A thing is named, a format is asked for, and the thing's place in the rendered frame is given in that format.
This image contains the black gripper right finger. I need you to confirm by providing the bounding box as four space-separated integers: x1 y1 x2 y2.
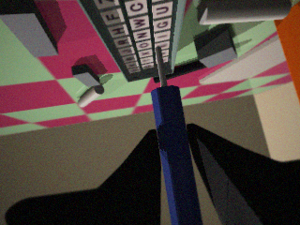
187 123 300 225

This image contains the blue stylus with grey tip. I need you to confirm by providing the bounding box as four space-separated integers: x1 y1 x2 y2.
151 46 203 225

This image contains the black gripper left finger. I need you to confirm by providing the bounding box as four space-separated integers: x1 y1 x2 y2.
5 129 161 225

